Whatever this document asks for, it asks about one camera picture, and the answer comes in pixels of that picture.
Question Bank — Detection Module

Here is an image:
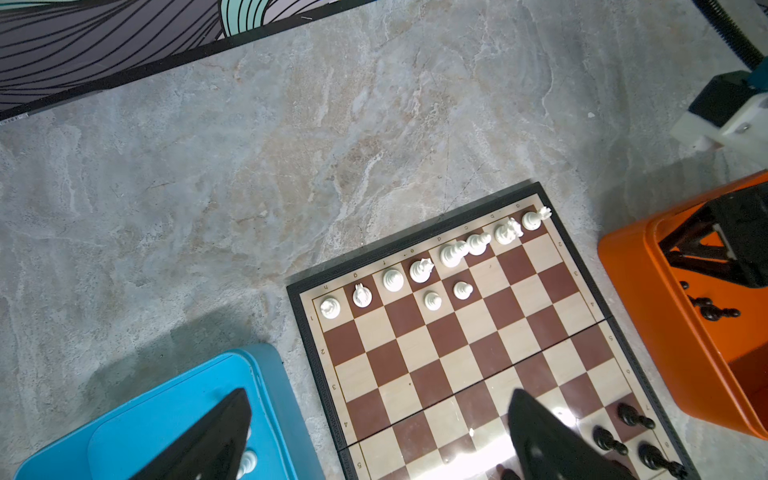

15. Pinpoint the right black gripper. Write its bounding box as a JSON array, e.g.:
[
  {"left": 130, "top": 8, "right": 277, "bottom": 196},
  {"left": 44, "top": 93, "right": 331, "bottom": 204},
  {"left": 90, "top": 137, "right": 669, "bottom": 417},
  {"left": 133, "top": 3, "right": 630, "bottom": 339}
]
[{"left": 659, "top": 183, "right": 767, "bottom": 288}]

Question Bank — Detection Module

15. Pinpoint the white bishop chess piece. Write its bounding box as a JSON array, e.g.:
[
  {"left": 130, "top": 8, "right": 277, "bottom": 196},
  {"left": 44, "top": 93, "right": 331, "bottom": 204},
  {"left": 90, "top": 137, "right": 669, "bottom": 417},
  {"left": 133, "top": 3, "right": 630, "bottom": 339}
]
[{"left": 382, "top": 268, "right": 405, "bottom": 292}]

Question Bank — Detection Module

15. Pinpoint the white rook right corner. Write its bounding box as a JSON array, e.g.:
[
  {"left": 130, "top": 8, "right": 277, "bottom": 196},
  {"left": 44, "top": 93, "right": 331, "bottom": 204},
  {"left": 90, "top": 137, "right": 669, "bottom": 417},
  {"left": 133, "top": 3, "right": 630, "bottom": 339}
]
[{"left": 521, "top": 206, "right": 552, "bottom": 231}]

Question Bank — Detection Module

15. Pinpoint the white pawn on board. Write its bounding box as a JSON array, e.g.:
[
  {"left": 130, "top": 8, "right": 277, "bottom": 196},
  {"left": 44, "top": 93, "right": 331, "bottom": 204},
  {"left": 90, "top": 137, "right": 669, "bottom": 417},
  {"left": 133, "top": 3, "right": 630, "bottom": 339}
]
[
  {"left": 453, "top": 281, "right": 474, "bottom": 300},
  {"left": 424, "top": 291, "right": 443, "bottom": 311}
]

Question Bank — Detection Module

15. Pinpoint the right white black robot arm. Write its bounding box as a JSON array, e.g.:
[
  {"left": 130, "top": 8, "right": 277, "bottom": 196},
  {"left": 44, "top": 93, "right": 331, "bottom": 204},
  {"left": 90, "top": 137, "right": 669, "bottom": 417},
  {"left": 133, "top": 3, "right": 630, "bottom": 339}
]
[{"left": 659, "top": 1, "right": 767, "bottom": 289}]

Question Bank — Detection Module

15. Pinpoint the folding chess board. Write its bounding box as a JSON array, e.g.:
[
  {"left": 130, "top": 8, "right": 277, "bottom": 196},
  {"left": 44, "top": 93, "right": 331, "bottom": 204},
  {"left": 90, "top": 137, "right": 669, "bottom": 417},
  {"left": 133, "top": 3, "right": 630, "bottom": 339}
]
[{"left": 287, "top": 183, "right": 698, "bottom": 479}]

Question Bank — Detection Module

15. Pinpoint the black pawn near edge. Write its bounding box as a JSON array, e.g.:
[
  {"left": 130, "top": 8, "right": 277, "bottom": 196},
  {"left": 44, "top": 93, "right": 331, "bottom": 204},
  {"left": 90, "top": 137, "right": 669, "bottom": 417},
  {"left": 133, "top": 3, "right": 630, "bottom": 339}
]
[{"left": 617, "top": 403, "right": 656, "bottom": 430}]

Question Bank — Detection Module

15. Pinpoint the white pawn in blue tray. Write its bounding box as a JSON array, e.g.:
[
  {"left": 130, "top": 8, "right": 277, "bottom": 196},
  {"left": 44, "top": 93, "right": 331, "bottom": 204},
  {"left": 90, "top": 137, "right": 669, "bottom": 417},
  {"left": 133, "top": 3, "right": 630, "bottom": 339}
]
[{"left": 236, "top": 449, "right": 258, "bottom": 480}]

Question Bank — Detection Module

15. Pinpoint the white rook corner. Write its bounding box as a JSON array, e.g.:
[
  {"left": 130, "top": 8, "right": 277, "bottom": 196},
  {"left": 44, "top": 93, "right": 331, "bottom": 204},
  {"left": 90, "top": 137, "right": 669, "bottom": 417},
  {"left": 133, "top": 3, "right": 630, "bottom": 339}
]
[
  {"left": 320, "top": 296, "right": 341, "bottom": 320},
  {"left": 521, "top": 206, "right": 552, "bottom": 231}
]

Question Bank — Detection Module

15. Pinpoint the white rook left corner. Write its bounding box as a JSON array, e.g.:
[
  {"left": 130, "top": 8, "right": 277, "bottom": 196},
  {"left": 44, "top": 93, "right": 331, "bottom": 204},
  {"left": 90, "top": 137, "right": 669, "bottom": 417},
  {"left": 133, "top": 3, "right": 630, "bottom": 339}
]
[{"left": 320, "top": 296, "right": 341, "bottom": 320}]

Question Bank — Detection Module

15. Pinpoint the black pawn in tray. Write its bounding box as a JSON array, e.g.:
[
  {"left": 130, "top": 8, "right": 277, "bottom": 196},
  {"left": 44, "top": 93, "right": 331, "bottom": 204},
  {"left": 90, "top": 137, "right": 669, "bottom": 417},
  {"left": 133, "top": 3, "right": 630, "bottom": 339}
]
[{"left": 689, "top": 297, "right": 741, "bottom": 322}]

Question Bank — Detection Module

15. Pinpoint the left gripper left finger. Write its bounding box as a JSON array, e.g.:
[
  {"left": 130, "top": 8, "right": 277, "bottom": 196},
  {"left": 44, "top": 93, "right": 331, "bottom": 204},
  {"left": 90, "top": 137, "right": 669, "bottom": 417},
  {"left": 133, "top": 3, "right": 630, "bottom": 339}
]
[{"left": 133, "top": 388, "right": 252, "bottom": 479}]

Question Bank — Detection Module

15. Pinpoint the white queen chess piece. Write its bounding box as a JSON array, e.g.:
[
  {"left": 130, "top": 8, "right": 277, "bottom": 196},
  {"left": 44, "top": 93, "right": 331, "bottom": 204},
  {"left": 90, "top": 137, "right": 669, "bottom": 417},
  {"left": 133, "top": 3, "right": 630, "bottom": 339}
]
[{"left": 409, "top": 258, "right": 435, "bottom": 284}]

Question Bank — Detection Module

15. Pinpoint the black rook chess piece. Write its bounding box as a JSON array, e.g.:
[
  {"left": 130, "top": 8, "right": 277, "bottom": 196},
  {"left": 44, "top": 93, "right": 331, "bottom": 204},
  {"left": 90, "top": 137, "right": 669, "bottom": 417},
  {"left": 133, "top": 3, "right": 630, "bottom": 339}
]
[{"left": 638, "top": 443, "right": 688, "bottom": 479}]

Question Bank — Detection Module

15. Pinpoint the orange plastic tray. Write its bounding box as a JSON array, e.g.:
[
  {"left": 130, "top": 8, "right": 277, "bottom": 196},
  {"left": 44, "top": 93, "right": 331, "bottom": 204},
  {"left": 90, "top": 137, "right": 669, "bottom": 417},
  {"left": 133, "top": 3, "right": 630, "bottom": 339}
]
[{"left": 598, "top": 172, "right": 767, "bottom": 439}]

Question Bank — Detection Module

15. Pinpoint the white knight chess piece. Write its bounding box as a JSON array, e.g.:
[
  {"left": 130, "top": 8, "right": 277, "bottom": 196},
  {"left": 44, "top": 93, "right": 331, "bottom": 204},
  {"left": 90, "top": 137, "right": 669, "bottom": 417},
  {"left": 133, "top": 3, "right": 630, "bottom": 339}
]
[{"left": 352, "top": 283, "right": 373, "bottom": 308}]

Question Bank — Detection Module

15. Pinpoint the blue plastic tray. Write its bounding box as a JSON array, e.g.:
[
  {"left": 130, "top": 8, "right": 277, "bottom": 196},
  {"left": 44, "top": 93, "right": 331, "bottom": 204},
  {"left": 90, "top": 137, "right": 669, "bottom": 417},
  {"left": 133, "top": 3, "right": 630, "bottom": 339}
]
[{"left": 15, "top": 343, "right": 324, "bottom": 479}]

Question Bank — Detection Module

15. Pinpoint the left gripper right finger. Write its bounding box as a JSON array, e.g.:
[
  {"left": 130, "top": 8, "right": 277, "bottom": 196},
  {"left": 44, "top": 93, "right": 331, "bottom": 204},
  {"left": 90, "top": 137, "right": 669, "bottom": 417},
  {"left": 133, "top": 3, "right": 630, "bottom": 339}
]
[{"left": 507, "top": 389, "right": 632, "bottom": 479}]

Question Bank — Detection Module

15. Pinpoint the white king chess piece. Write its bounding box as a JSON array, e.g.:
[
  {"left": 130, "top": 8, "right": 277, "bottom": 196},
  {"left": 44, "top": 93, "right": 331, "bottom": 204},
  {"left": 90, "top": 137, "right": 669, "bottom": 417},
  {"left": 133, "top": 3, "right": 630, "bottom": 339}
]
[{"left": 439, "top": 240, "right": 469, "bottom": 268}]

